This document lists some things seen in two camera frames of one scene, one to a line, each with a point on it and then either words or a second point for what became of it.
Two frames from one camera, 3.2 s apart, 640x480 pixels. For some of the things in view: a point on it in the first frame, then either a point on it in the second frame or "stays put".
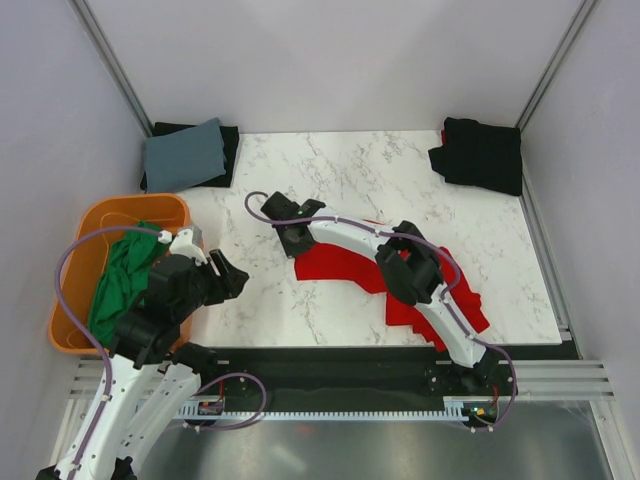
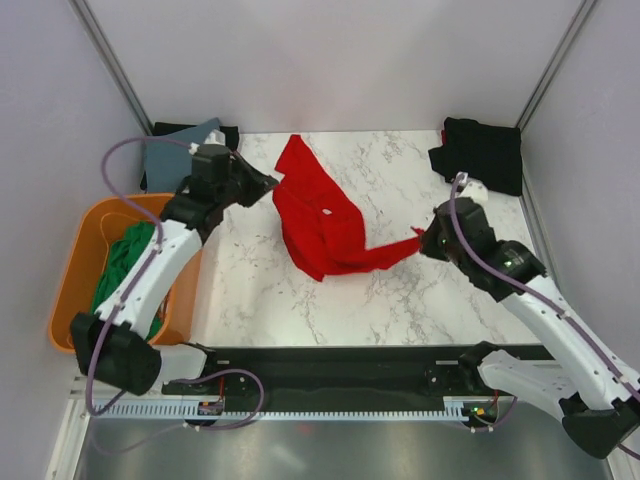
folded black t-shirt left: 231,138 stays put
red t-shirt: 342,264 to 321,220
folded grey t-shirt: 184,156 stays put
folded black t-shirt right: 487,156 stays put
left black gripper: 224,288 to 262,183
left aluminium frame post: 96,34 stays put
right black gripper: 292,251 to 428,239
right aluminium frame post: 556,63 stays put
